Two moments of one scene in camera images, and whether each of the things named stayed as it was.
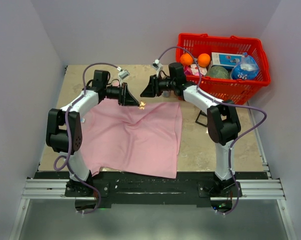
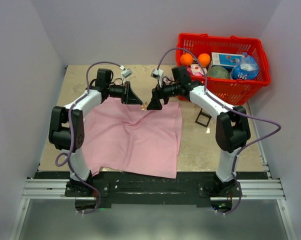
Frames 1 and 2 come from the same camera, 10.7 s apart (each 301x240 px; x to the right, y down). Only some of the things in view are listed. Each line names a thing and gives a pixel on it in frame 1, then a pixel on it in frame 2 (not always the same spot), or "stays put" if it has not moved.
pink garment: [127, 139] stays put
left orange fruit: [186, 59] stays put
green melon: [217, 71] stays put
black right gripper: [153, 89] to [158, 92]
